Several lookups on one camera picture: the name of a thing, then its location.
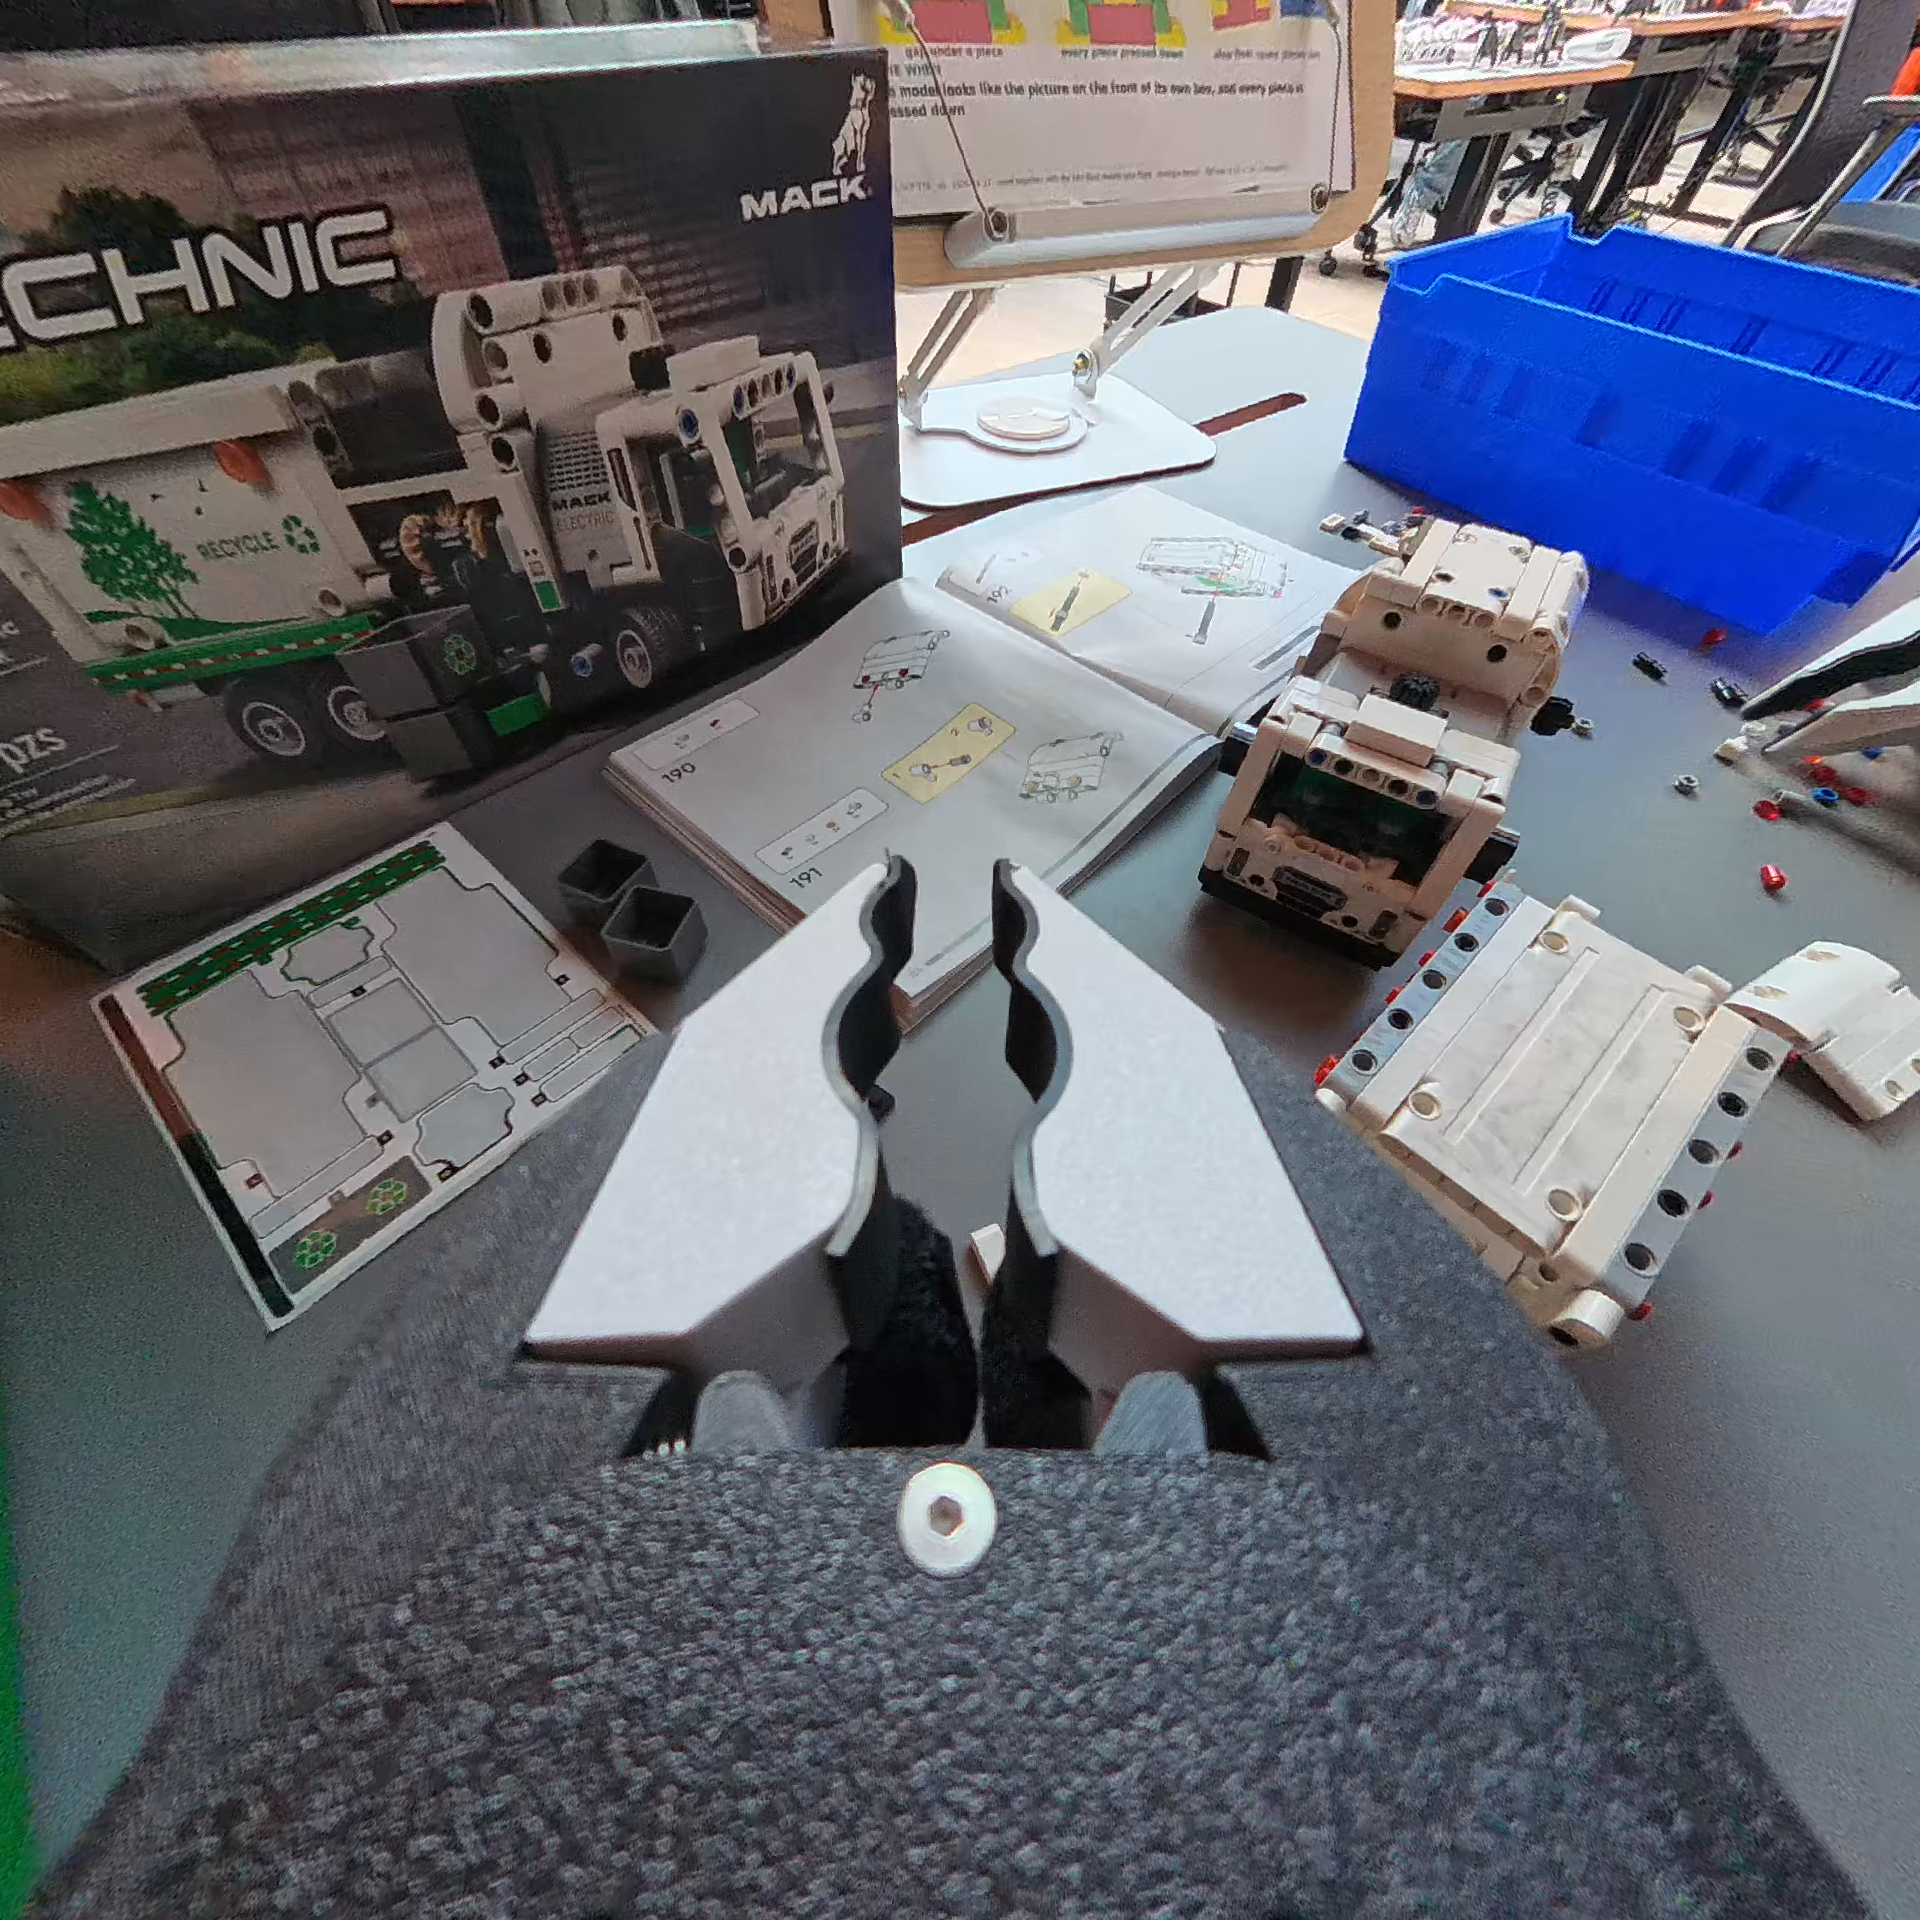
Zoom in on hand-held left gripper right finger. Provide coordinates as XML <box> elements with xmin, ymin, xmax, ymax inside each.
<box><xmin>983</xmin><ymin>856</ymin><xmax>1367</xmax><ymax>1382</ymax></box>

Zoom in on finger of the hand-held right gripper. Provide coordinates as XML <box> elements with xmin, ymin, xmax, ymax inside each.
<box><xmin>1740</xmin><ymin>621</ymin><xmax>1920</xmax><ymax>720</ymax></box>
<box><xmin>1761</xmin><ymin>693</ymin><xmax>1920</xmax><ymax>759</ymax></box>

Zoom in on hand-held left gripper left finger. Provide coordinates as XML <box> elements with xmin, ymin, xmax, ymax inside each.
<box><xmin>520</xmin><ymin>855</ymin><xmax>920</xmax><ymax>1384</ymax></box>

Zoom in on white curved lego panel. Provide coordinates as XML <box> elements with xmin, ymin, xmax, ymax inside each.
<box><xmin>1726</xmin><ymin>941</ymin><xmax>1920</xmax><ymax>1123</ymax></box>

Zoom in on lego instruction booklet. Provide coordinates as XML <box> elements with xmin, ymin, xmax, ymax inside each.
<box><xmin>604</xmin><ymin>481</ymin><xmax>1367</xmax><ymax>1029</ymax></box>

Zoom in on scattered small lego pieces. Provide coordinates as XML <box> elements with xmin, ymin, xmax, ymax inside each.
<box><xmin>1635</xmin><ymin>630</ymin><xmax>1876</xmax><ymax>902</ymax></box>

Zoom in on dark grey lego bin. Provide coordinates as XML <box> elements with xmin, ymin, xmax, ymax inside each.
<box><xmin>558</xmin><ymin>838</ymin><xmax>655</xmax><ymax>923</ymax></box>
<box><xmin>598</xmin><ymin>885</ymin><xmax>711</xmax><ymax>985</ymax></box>

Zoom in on white lego container body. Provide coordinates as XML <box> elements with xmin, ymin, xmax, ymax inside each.
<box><xmin>1317</xmin><ymin>885</ymin><xmax>1795</xmax><ymax>1343</ymax></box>

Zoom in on lego sticker sheet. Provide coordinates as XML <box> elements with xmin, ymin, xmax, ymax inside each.
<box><xmin>93</xmin><ymin>823</ymin><xmax>654</xmax><ymax>1335</ymax></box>

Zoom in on white green lego truck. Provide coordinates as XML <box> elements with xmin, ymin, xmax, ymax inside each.
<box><xmin>1197</xmin><ymin>515</ymin><xmax>1593</xmax><ymax>968</ymax></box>

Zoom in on black lego set box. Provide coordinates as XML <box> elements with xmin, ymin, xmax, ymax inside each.
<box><xmin>0</xmin><ymin>46</ymin><xmax>903</xmax><ymax>976</ymax></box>

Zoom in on blue plastic bin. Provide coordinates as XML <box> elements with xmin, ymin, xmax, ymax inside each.
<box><xmin>1342</xmin><ymin>214</ymin><xmax>1920</xmax><ymax>635</ymax></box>

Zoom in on background tables and chairs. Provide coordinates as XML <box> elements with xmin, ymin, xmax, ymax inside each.
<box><xmin>1358</xmin><ymin>0</ymin><xmax>1920</xmax><ymax>278</ymax></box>

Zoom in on green box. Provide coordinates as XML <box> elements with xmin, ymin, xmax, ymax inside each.
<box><xmin>0</xmin><ymin>1258</ymin><xmax>35</xmax><ymax>1920</ymax></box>

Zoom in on document holder stand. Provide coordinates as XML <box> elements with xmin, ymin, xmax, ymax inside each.
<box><xmin>831</xmin><ymin>0</ymin><xmax>1397</xmax><ymax>514</ymax></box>

